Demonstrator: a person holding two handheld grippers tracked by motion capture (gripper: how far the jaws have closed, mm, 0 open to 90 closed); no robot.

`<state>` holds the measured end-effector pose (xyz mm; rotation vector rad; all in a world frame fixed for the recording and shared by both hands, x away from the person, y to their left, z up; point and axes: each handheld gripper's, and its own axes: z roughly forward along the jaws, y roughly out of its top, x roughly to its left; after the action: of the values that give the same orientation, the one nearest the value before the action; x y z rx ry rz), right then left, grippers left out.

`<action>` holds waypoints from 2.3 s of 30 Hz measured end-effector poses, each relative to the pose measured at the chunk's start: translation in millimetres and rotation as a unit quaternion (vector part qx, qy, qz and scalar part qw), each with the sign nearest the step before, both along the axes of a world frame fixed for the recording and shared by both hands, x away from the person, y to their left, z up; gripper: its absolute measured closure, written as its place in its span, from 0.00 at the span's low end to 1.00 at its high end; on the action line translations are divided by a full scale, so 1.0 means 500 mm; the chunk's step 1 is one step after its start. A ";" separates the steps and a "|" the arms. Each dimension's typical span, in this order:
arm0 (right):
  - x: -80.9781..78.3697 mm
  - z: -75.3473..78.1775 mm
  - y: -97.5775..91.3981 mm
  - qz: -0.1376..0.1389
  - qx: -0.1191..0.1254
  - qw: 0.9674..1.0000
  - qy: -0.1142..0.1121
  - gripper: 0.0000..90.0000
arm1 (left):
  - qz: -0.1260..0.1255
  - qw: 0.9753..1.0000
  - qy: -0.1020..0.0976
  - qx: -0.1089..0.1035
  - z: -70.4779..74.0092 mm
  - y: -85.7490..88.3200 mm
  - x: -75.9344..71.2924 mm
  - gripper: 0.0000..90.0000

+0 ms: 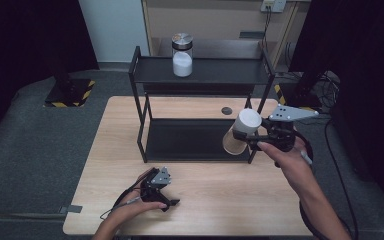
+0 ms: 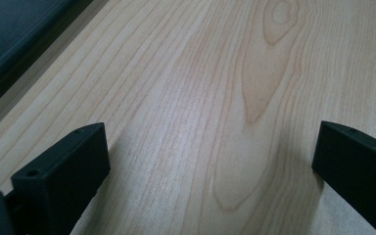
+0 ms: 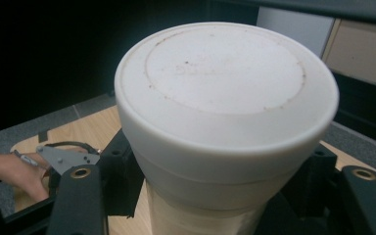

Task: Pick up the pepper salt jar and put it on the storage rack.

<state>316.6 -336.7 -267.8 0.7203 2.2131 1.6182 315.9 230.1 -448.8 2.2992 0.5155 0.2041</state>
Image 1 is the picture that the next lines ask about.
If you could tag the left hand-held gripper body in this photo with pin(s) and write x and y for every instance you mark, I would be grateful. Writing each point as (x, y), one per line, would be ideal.
(155, 188)

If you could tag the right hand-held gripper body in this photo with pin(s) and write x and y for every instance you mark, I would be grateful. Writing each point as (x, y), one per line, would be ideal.
(281, 131)

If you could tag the glass jar with brown powder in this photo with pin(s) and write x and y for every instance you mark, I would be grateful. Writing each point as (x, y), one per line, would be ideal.
(246, 120)

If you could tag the black metal shelf rack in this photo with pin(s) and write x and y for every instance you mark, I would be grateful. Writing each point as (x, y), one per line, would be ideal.
(220, 71)

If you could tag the person's left hand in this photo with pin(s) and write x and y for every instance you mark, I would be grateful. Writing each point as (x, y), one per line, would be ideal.
(133, 210)

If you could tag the person's right hand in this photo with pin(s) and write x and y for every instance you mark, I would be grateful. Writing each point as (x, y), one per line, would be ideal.
(296, 166)

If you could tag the dark round table grommet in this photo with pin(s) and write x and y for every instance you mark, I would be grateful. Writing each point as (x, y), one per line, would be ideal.
(226, 111)

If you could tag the striped stand base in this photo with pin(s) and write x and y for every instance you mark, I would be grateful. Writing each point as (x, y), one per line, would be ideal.
(68, 95)
(296, 96)

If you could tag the glass jar with white powder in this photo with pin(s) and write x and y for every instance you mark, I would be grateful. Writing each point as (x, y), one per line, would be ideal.
(182, 63)

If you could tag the dark curtain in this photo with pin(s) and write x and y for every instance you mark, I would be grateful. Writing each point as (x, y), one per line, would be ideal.
(20, 43)
(370, 66)

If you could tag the beige wooden cabinet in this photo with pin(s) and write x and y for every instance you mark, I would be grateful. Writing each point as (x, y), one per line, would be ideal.
(213, 20)

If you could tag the grey table bracket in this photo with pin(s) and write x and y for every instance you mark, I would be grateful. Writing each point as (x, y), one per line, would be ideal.
(70, 209)

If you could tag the white wall socket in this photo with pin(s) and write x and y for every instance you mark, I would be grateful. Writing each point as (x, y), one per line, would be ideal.
(274, 5)

